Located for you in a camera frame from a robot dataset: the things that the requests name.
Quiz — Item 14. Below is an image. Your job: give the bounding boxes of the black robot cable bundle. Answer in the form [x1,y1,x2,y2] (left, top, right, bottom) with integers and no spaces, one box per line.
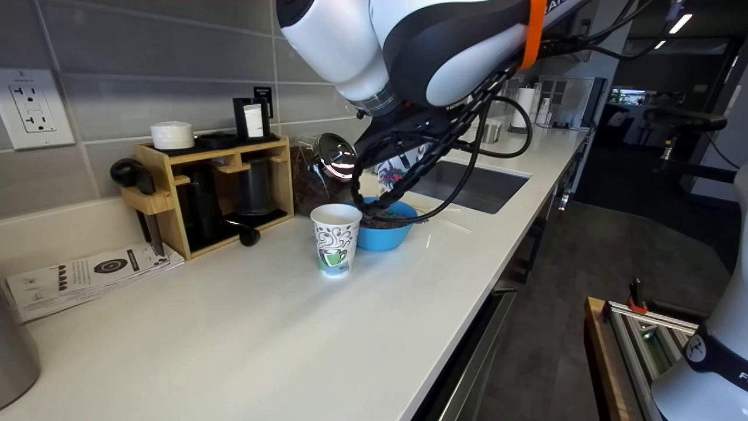
[345,46,546,230]

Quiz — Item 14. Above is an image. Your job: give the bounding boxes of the orange cable strap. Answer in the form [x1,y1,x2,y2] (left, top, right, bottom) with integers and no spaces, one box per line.
[519,0,550,72]

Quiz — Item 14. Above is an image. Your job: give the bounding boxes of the wooden cart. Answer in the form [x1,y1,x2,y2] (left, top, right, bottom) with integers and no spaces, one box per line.
[582,295,704,421]

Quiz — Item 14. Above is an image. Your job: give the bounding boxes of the black coffee scoop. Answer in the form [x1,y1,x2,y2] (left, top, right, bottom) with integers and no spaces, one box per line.
[221,219,264,248]

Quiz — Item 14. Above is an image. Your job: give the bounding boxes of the glass coffee carafe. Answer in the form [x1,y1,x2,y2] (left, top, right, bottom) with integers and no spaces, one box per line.
[232,156,285,225]

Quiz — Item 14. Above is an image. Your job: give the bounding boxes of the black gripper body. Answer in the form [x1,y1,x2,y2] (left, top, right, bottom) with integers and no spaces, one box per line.
[357,103,463,156]

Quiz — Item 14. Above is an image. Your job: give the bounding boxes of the black wall plate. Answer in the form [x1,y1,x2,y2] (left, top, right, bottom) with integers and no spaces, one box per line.
[252,85,275,123]

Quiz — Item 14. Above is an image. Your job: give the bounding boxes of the wooden coffee organizer shelf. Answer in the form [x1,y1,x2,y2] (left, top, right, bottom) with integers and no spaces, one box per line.
[120,136,297,262]

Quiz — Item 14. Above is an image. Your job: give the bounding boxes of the colourful beads in bowl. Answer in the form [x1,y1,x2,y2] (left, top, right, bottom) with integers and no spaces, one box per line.
[360,214,411,233]

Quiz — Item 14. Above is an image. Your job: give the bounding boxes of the stainless steel canister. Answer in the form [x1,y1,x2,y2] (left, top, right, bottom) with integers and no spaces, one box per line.
[0,281,42,412]

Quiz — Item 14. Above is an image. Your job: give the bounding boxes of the small white round container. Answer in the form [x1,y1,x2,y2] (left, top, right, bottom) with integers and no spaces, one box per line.
[149,120,197,152]

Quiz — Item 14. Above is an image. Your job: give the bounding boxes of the printed paper cup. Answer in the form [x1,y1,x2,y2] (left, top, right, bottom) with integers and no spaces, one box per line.
[308,202,364,281]

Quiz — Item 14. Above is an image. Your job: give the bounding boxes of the stainless dishwasher front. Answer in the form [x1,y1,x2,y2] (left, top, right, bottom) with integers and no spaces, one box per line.
[408,289,520,421]

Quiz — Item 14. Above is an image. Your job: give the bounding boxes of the black coffee press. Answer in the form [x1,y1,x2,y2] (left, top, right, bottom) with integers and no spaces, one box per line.
[176,159,229,253]

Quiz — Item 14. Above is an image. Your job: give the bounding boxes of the black camera stand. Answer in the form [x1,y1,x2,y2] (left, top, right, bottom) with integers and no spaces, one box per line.
[642,103,734,185]

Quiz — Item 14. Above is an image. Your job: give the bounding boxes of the small glass jars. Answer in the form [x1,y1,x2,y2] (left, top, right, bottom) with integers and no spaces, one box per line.
[476,116,506,147]

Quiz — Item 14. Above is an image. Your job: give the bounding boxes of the black portafilter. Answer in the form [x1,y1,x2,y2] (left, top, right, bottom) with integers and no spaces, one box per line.
[108,158,158,198]

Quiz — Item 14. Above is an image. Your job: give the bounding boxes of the stainless steel sink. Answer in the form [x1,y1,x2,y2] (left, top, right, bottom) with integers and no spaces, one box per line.
[404,159,532,219]

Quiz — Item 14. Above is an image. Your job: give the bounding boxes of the black framed card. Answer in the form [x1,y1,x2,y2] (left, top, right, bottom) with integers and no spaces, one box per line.
[232,97,270,146]

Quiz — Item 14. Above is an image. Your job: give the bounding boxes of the black flat disc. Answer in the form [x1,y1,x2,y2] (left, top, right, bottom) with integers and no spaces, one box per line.
[191,132,245,152]

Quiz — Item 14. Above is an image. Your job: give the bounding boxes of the white paper towel roll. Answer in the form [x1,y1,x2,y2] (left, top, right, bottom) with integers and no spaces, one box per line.
[510,85,543,133]

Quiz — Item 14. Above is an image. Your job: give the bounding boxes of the blue plastic bowl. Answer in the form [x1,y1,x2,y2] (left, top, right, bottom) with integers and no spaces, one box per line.
[353,198,420,255]

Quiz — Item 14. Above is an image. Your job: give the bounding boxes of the white printed leaflet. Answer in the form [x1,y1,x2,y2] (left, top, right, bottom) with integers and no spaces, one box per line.
[3,242,186,326]

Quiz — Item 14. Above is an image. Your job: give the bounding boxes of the white wall outlet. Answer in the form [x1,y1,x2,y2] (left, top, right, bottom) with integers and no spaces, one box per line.
[0,69,77,152]

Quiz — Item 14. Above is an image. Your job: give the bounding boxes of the red black clamp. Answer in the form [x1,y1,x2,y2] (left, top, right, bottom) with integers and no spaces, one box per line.
[627,277,649,319]

